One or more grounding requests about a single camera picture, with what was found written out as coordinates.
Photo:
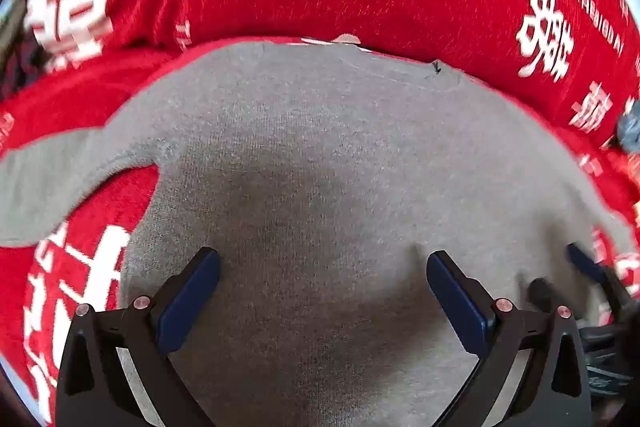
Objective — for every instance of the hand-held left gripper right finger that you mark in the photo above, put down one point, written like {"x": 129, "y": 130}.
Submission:
{"x": 457, "y": 307}

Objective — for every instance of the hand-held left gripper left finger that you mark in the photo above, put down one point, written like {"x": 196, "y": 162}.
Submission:
{"x": 190, "y": 302}

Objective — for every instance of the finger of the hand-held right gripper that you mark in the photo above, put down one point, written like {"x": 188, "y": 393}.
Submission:
{"x": 587, "y": 264}
{"x": 542, "y": 293}

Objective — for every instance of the grey knit sweater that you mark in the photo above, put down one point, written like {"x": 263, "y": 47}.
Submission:
{"x": 320, "y": 157}

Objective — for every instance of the grey-blue towel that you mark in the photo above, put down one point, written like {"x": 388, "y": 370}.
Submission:
{"x": 630, "y": 127}

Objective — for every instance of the dark plaid cloth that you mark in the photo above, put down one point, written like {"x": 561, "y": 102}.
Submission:
{"x": 22, "y": 62}

